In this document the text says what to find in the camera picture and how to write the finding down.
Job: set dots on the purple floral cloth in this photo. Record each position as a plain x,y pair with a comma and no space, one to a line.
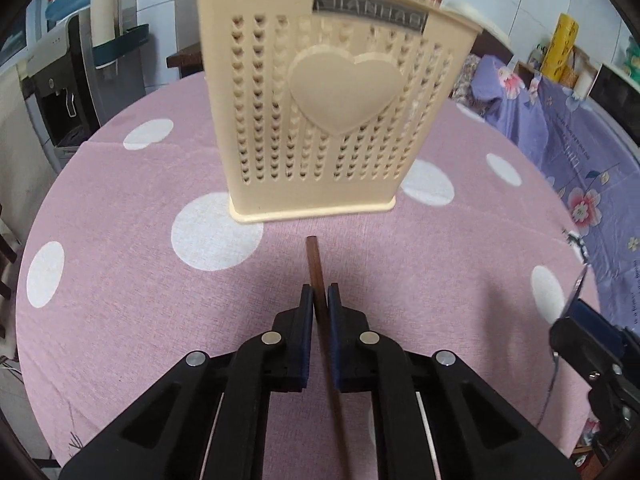
586,163

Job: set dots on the yellow roll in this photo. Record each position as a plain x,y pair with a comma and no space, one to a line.
561,44

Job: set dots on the beige plastic utensil holder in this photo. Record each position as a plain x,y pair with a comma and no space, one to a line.
321,106

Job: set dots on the paper cup stack holder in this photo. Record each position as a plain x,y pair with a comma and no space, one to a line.
110,38

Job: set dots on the grey water dispenser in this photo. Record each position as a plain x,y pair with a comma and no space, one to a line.
72,88

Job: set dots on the white microwave oven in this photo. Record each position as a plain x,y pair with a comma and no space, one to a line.
619,96

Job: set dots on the pink polka dot tablecloth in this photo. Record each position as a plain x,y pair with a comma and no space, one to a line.
133,261

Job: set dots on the green stacked cups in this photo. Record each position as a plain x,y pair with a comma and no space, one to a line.
631,64

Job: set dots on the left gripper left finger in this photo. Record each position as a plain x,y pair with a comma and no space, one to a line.
206,418

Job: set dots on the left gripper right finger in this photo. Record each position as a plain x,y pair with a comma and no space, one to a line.
433,416

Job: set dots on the steel spoon patterned handle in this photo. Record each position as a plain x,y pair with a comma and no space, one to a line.
553,305

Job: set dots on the dark wooden counter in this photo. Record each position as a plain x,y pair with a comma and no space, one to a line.
187,61

